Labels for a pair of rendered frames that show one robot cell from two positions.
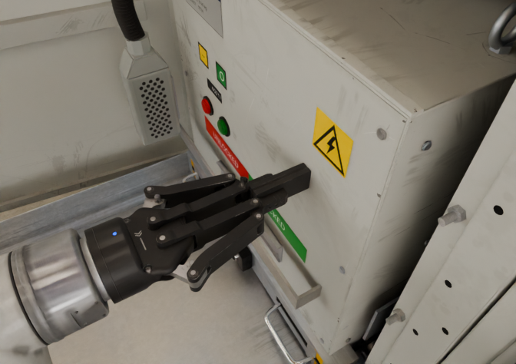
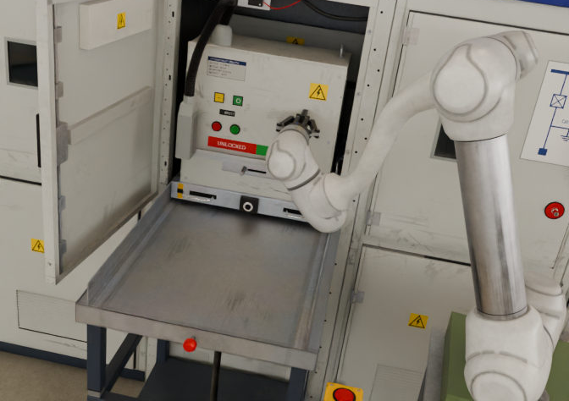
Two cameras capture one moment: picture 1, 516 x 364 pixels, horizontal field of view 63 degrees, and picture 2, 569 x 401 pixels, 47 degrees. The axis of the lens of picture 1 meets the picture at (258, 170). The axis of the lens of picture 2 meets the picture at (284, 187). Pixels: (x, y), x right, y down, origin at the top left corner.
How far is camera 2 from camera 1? 173 cm
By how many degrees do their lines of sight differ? 48
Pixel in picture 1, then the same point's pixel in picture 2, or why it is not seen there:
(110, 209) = (154, 227)
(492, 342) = not seen: hidden behind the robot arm
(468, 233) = (362, 97)
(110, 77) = (132, 140)
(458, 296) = (366, 120)
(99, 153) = (119, 202)
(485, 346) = not seen: hidden behind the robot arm
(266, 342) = (291, 231)
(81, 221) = (146, 237)
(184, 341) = (263, 244)
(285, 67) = (292, 76)
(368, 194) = (336, 100)
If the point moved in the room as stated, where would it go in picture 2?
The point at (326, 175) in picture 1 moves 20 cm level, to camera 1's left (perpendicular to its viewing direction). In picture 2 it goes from (317, 106) to (275, 118)
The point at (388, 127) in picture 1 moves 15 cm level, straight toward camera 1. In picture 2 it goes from (340, 74) to (370, 90)
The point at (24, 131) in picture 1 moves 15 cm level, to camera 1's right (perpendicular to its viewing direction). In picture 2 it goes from (100, 184) to (140, 172)
